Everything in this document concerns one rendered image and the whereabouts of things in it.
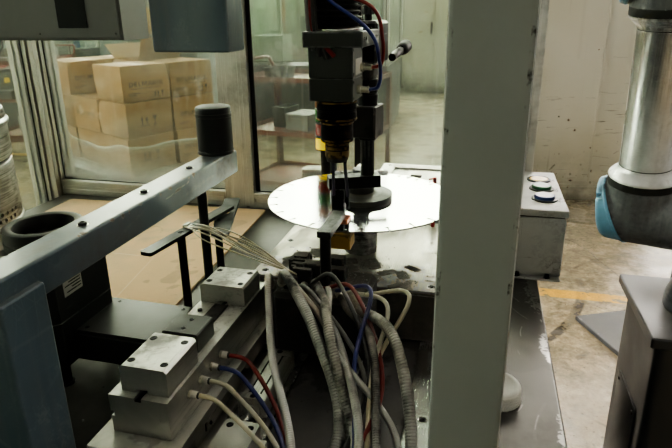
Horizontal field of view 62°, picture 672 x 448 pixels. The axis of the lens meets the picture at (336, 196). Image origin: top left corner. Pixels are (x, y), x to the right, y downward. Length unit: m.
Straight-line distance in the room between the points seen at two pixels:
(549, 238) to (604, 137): 3.05
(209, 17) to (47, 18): 0.30
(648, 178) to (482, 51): 0.83
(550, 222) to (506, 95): 0.90
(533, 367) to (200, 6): 0.70
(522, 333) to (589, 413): 1.15
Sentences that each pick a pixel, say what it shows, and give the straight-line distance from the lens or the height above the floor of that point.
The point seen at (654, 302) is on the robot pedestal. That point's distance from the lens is 1.21.
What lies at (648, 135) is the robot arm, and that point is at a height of 1.06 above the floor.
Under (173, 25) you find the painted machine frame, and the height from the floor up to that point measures 1.25.
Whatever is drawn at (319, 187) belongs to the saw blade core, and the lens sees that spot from 1.06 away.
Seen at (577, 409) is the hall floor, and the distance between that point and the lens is 2.15.
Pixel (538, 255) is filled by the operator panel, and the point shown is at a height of 0.80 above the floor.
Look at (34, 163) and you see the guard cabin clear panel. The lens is 1.88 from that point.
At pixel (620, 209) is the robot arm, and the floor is 0.93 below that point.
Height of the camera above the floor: 1.27
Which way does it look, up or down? 18 degrees down
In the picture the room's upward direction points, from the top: 1 degrees counter-clockwise
